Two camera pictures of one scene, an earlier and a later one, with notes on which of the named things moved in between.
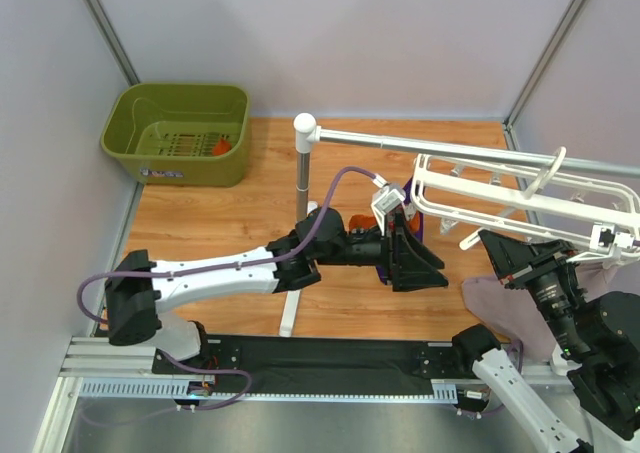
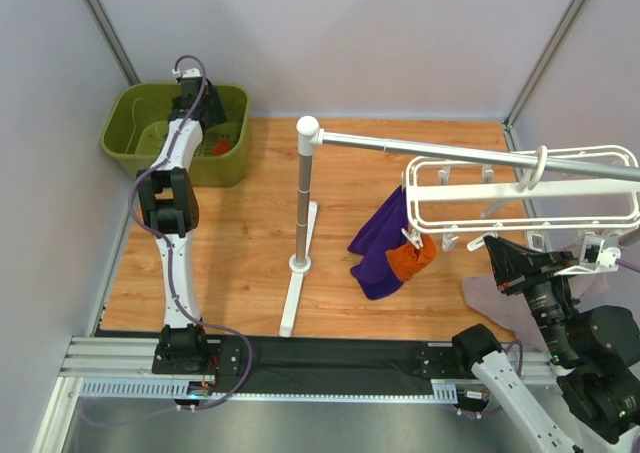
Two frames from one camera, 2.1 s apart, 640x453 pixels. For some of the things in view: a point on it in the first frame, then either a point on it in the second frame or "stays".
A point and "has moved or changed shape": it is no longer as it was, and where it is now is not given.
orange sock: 221,147 stays
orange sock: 368,221 has moved or changed shape
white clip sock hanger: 602,216 has moved or changed shape
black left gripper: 395,252 to 215,111
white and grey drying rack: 307,131 stays
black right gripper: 531,266 stays
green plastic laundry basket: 167,131 stays
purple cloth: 382,270 has moved or changed shape
